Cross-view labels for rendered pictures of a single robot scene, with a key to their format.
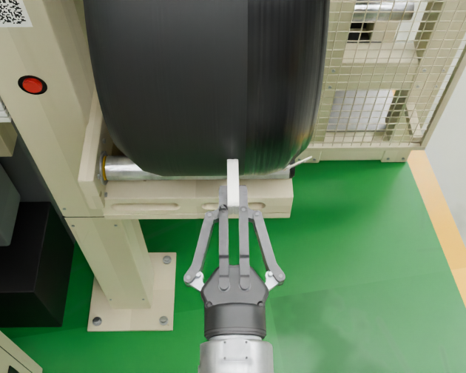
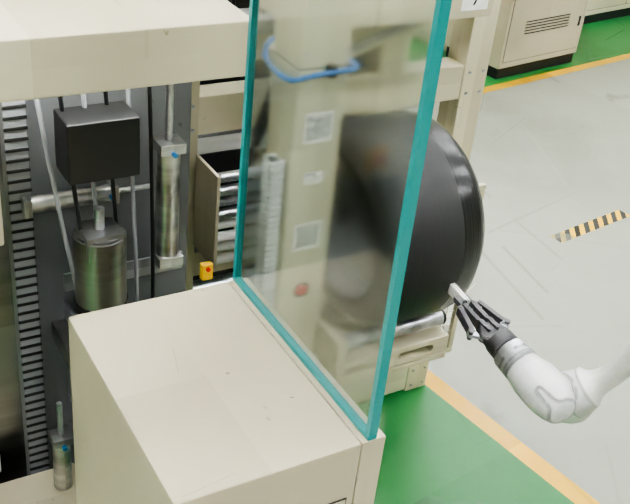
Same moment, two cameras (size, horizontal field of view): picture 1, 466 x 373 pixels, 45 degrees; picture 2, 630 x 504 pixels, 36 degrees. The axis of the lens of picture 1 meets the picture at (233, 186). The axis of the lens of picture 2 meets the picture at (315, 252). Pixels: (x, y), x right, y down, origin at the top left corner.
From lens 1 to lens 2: 1.90 m
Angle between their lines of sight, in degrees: 35
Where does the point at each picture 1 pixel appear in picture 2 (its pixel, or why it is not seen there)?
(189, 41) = (442, 217)
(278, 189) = (438, 333)
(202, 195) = (398, 347)
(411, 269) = (479, 459)
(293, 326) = not seen: outside the picture
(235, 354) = (518, 344)
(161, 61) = (432, 228)
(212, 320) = (497, 339)
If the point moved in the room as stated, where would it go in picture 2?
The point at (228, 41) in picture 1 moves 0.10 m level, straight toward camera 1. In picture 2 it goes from (456, 214) to (481, 234)
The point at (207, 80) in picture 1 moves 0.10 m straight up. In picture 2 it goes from (449, 234) to (456, 198)
